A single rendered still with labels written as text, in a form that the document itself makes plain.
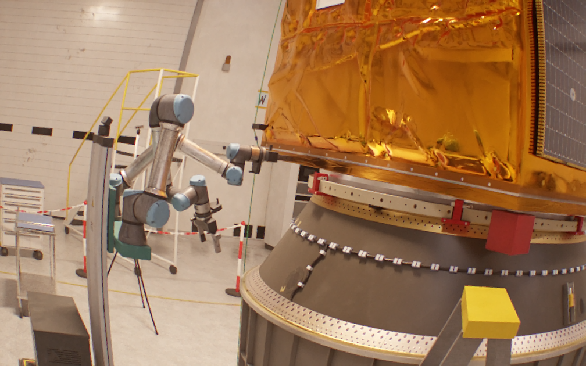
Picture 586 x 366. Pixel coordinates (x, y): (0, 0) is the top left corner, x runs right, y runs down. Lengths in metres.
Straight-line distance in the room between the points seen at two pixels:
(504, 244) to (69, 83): 8.38
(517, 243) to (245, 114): 8.82
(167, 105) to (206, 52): 7.79
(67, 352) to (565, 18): 2.70
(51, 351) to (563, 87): 2.53
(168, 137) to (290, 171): 7.62
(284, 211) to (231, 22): 3.54
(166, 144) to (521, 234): 1.40
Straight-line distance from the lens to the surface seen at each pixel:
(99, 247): 2.40
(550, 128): 1.78
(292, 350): 2.20
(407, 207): 2.11
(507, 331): 1.22
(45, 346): 2.44
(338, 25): 2.73
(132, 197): 2.26
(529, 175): 1.73
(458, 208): 2.03
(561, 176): 1.96
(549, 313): 2.19
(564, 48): 1.95
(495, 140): 1.73
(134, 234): 2.28
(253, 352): 2.58
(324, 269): 2.24
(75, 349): 2.45
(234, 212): 10.35
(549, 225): 2.19
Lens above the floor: 1.84
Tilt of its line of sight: 3 degrees down
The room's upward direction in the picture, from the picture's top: 8 degrees clockwise
